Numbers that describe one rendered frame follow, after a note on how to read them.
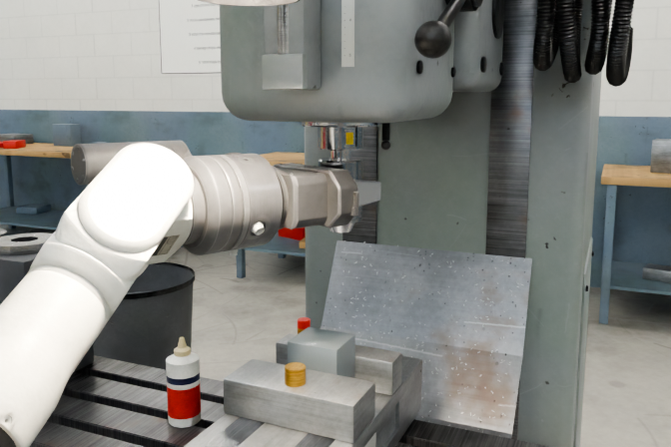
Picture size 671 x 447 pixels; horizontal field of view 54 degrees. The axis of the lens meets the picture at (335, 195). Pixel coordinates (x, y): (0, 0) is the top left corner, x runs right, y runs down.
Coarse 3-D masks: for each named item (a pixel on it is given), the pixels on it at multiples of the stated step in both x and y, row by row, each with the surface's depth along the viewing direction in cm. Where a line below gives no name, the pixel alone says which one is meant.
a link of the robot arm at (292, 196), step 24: (240, 168) 57; (264, 168) 59; (288, 168) 67; (312, 168) 65; (264, 192) 58; (288, 192) 61; (312, 192) 61; (336, 192) 61; (264, 216) 58; (288, 216) 61; (312, 216) 62; (336, 216) 62; (240, 240) 58; (264, 240) 60
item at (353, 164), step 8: (320, 160) 68; (328, 160) 68; (336, 160) 68; (344, 160) 68; (352, 160) 68; (360, 160) 68; (336, 168) 67; (344, 168) 67; (352, 168) 67; (360, 168) 68
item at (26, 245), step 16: (0, 240) 92; (16, 240) 94; (32, 240) 92; (0, 256) 89; (16, 256) 89; (32, 256) 89; (0, 272) 88; (16, 272) 87; (0, 288) 88; (80, 368) 97
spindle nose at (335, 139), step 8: (320, 128) 67; (328, 128) 66; (336, 128) 66; (344, 128) 66; (352, 128) 66; (360, 128) 67; (320, 136) 68; (328, 136) 67; (336, 136) 66; (344, 136) 66; (360, 136) 67; (320, 144) 68; (328, 144) 67; (336, 144) 66; (344, 144) 66; (352, 144) 67; (360, 144) 68
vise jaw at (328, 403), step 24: (240, 384) 68; (264, 384) 67; (312, 384) 67; (336, 384) 67; (360, 384) 67; (240, 408) 68; (264, 408) 67; (288, 408) 66; (312, 408) 64; (336, 408) 63; (360, 408) 64; (312, 432) 65; (336, 432) 64; (360, 432) 65
